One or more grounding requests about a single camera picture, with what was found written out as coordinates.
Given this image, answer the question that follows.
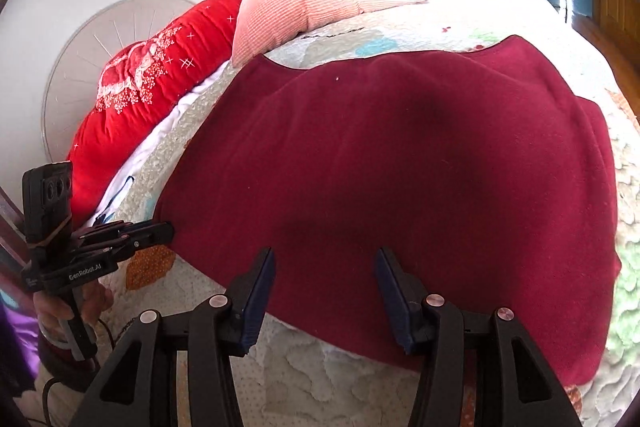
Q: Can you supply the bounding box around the red embroidered duvet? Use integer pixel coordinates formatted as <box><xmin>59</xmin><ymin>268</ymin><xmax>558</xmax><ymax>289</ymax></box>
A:
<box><xmin>67</xmin><ymin>0</ymin><xmax>244</xmax><ymax>228</ymax></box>

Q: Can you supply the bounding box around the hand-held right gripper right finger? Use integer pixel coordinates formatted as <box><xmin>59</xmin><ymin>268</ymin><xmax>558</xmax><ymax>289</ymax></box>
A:
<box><xmin>375</xmin><ymin>247</ymin><xmax>583</xmax><ymax>427</ymax></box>

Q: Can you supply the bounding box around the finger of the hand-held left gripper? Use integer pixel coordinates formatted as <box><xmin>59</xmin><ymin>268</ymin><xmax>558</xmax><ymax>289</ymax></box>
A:
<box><xmin>80</xmin><ymin>222</ymin><xmax>175</xmax><ymax>264</ymax></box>
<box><xmin>75</xmin><ymin>220</ymin><xmax>157</xmax><ymax>242</ymax></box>

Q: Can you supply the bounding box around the wooden panel door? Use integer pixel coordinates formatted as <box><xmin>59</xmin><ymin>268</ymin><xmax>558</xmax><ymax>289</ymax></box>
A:
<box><xmin>575</xmin><ymin>0</ymin><xmax>640</xmax><ymax>118</ymax></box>

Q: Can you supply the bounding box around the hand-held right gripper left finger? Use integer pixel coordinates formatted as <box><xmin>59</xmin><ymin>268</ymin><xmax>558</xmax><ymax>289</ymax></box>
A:
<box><xmin>67</xmin><ymin>247</ymin><xmax>277</xmax><ymax>427</ymax></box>

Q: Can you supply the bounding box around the white bed sheet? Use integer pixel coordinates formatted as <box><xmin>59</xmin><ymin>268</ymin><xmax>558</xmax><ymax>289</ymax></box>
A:
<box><xmin>92</xmin><ymin>67</ymin><xmax>236</xmax><ymax>228</ymax></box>

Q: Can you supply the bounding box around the pink checked pillow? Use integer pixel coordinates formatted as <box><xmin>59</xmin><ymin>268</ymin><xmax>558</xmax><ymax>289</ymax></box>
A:
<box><xmin>231</xmin><ymin>0</ymin><xmax>431</xmax><ymax>68</ymax></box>

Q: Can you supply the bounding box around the person's left hand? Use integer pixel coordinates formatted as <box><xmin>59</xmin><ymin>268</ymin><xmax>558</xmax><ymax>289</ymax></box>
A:
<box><xmin>34</xmin><ymin>279</ymin><xmax>115</xmax><ymax>348</ymax></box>

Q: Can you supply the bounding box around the maroon fleece sweater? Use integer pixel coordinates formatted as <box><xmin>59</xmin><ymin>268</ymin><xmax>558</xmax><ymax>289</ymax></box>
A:
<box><xmin>152</xmin><ymin>34</ymin><xmax>622</xmax><ymax>388</ymax></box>

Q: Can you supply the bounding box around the black cable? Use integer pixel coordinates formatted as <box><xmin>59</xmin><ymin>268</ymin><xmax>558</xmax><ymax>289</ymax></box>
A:
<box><xmin>42</xmin><ymin>317</ymin><xmax>133</xmax><ymax>427</ymax></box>

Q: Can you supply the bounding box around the beige round headboard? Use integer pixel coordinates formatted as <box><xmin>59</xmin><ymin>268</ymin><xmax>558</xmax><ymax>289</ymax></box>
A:
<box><xmin>41</xmin><ymin>0</ymin><xmax>196</xmax><ymax>162</ymax></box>

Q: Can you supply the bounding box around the person's left forearm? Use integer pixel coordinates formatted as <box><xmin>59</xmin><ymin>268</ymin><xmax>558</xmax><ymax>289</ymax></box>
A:
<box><xmin>36</xmin><ymin>332</ymin><xmax>98</xmax><ymax>393</ymax></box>

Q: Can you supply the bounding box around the patchwork quilted bedspread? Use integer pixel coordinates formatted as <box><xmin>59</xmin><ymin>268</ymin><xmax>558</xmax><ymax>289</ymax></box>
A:
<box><xmin>82</xmin><ymin>0</ymin><xmax>640</xmax><ymax>427</ymax></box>

